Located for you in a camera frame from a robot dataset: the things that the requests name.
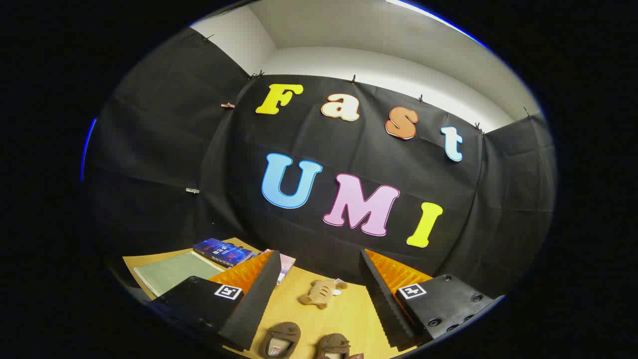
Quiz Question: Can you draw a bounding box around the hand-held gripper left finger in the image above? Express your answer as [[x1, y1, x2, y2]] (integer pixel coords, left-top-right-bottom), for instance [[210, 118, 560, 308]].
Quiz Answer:
[[147, 249, 283, 352]]

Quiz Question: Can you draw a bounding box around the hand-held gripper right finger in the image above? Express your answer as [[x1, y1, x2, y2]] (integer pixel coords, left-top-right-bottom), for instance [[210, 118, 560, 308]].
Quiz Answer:
[[359, 248, 505, 350]]

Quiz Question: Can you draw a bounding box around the brown fuzzy shoe with bow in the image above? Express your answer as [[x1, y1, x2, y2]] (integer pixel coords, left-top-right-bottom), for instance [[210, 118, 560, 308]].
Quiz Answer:
[[258, 322, 302, 359], [317, 333, 351, 359]]

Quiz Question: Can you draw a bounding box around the cream fabric storage box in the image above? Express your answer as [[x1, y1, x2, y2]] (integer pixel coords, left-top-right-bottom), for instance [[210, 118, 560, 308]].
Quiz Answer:
[[134, 251, 225, 298]]

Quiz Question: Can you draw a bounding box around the pink cover book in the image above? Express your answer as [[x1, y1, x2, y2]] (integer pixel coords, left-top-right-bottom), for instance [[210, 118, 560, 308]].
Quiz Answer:
[[264, 249, 296, 286]]

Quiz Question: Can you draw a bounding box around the dark blue book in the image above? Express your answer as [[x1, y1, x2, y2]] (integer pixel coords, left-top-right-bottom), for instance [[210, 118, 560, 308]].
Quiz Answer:
[[193, 238, 256, 269]]

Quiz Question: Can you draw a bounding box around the bread-shaped plush toy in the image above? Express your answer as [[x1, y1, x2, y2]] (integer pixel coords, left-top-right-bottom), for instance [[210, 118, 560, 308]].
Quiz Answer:
[[299, 279, 348, 310]]

